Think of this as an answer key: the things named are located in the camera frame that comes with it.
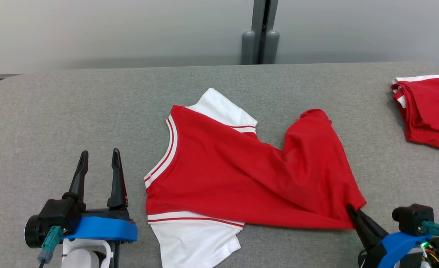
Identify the red jersey white sleeves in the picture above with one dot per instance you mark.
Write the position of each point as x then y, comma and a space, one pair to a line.
234, 175

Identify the grey post foot cap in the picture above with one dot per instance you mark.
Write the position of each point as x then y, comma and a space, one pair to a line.
271, 48
248, 48

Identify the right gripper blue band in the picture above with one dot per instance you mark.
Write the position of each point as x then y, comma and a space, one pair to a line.
394, 245

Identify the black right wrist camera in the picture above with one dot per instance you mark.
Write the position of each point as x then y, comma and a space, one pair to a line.
413, 217

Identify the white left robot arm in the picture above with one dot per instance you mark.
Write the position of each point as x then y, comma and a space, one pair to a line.
81, 258

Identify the red shorts white stripe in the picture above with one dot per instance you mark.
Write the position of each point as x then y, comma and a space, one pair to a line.
431, 111

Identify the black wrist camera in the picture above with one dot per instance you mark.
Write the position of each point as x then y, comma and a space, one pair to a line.
413, 217
53, 219

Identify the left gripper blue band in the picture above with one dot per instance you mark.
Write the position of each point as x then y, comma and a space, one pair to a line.
104, 229

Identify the grey aluminium partition post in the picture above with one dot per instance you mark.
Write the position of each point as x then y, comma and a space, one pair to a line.
264, 15

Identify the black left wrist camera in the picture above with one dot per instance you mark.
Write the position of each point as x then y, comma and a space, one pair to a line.
53, 219

